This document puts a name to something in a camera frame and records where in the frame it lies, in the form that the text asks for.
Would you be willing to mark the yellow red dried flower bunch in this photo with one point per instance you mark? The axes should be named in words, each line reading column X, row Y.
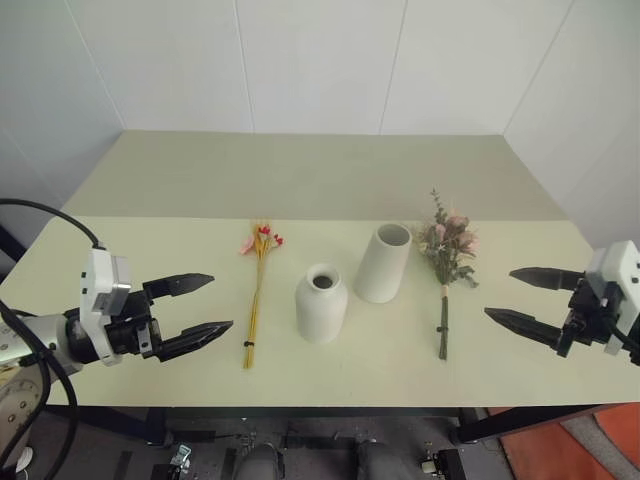
column 259, row 280

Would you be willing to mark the white tapered ceramic vase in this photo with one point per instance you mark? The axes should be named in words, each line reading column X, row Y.
column 380, row 272

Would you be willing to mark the black metal table frame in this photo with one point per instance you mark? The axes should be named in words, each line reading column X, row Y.
column 525, row 420

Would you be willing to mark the orange floor mat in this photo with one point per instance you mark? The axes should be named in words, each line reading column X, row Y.
column 540, row 457

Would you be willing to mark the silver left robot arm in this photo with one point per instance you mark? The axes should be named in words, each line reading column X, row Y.
column 40, row 332

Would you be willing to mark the dark grey rounded shape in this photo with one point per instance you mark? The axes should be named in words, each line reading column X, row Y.
column 256, row 462
column 377, row 460

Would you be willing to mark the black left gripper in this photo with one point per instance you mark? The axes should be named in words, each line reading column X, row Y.
column 131, row 332

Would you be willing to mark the white bottle-shaped ceramic vase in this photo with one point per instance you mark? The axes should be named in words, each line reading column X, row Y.
column 320, row 312

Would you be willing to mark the pink green flower bouquet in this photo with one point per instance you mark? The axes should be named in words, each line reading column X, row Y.
column 447, row 250

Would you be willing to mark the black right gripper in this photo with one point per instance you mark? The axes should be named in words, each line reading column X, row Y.
column 592, row 317

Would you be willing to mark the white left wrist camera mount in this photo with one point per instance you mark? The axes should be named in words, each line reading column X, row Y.
column 100, row 280

